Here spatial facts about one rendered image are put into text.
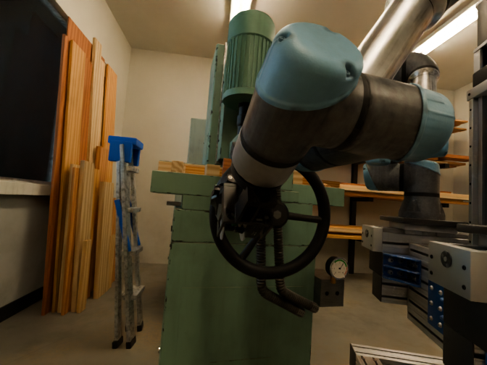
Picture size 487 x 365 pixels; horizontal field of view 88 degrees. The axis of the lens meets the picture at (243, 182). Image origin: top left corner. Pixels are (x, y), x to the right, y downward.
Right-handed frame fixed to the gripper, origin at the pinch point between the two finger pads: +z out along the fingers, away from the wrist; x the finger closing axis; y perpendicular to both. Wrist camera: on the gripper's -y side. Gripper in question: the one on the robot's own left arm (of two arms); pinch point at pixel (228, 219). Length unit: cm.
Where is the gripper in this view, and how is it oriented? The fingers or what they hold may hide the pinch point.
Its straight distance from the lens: 48.8
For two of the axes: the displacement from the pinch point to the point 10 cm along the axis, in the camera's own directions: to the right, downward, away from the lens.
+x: 9.7, 1.1, 2.3
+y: 0.3, 8.3, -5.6
